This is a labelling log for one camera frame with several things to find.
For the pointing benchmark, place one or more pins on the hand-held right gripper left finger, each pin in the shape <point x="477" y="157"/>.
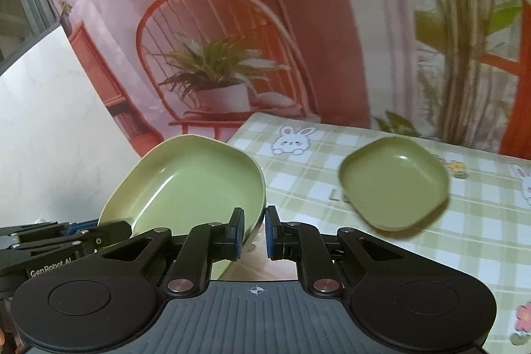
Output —
<point x="237" y="233"/>

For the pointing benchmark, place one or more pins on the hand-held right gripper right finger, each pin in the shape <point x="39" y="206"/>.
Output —
<point x="271" y="233"/>

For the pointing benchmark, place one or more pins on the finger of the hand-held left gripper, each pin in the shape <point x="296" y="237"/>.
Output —
<point x="81" y="227"/>
<point x="112" y="233"/>

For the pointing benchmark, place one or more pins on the light green plate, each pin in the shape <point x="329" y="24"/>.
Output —
<point x="186" y="180"/>

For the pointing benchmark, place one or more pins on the checked rabbit print tablecloth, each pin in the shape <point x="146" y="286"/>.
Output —
<point x="315" y="192"/>

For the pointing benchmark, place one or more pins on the olive green plate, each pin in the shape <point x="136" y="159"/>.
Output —
<point x="394" y="180"/>

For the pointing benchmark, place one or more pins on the printed room scene backdrop cloth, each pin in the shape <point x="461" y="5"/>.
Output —
<point x="290" y="5"/>

